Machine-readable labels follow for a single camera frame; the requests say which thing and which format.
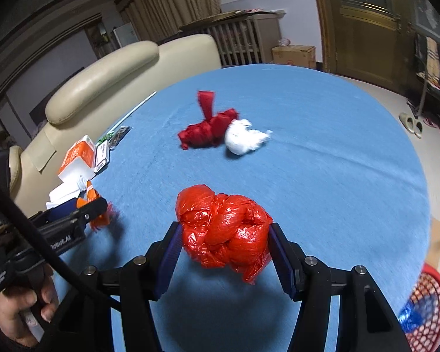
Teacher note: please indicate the pale slipper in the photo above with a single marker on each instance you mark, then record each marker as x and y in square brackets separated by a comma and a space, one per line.
[418, 129]
[407, 121]

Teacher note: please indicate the white packet with barcode label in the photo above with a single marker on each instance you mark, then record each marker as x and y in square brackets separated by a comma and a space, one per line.
[102, 154]

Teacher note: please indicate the green patterned packet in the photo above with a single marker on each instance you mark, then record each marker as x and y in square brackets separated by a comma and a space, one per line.
[103, 139]

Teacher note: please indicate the shiny knotted red plastic bag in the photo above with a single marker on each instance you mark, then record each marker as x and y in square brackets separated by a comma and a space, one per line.
[223, 231]

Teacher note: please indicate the orange tissue pack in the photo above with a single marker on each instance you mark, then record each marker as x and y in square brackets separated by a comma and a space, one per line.
[77, 156]

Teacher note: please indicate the flat cardboard sheet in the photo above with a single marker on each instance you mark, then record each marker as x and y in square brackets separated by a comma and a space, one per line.
[436, 236]

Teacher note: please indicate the white cabinet appliance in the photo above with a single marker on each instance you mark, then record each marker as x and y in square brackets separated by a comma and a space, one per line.
[126, 35]

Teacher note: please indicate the beige leather sofa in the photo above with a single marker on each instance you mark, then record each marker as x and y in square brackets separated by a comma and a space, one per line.
[132, 73]

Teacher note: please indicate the cardboard box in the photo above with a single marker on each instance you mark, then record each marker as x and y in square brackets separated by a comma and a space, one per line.
[293, 57]

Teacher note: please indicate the dark clear packet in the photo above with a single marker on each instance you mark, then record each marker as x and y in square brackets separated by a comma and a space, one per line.
[120, 135]

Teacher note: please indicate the beige curtain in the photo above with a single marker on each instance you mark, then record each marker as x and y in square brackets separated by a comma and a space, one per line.
[168, 7]

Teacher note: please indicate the red plastic basket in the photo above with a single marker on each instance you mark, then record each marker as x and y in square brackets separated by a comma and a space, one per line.
[431, 300]

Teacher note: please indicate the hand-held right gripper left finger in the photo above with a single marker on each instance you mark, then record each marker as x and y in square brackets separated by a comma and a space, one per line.
[168, 258]

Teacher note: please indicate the wooden door with glass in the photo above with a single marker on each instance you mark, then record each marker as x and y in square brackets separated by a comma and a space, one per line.
[363, 36]

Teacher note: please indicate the dark framed picture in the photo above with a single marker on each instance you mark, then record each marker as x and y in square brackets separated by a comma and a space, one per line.
[431, 18]

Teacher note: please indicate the person's left hand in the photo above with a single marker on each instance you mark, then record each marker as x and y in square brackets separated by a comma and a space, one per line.
[11, 311]

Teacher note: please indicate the red plastic bag with strip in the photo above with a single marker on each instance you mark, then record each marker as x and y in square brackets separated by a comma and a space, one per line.
[205, 132]

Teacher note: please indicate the orange plastic packet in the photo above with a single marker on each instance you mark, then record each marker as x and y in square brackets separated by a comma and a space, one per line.
[102, 220]

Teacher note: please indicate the dark metal rack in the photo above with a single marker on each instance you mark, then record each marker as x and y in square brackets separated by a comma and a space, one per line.
[434, 80]

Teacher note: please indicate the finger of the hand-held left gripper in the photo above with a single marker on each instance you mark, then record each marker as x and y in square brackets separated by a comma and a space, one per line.
[64, 208]
[91, 208]

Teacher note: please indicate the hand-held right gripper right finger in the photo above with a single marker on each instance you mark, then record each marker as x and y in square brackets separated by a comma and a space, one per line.
[284, 260]

